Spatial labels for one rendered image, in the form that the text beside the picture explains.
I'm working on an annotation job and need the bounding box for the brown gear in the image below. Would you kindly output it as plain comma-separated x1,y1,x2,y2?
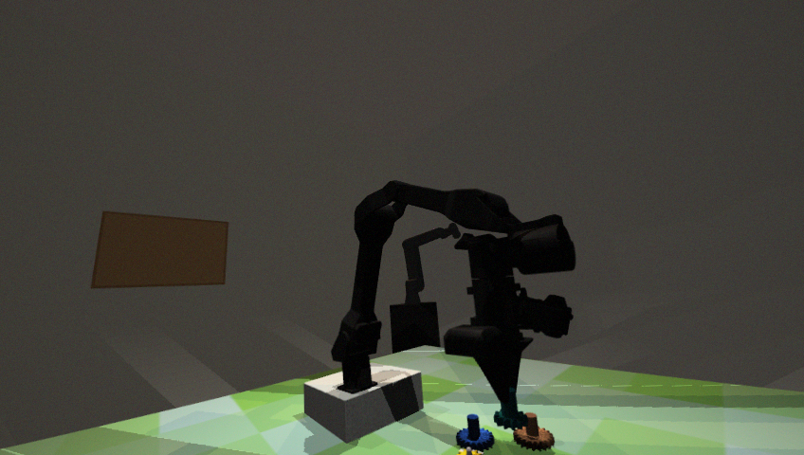
513,412,555,450

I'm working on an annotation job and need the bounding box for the dark teal gear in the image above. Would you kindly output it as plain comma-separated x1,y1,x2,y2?
493,387,528,430

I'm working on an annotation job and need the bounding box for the blue gear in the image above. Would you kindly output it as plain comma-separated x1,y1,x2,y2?
456,414,495,451

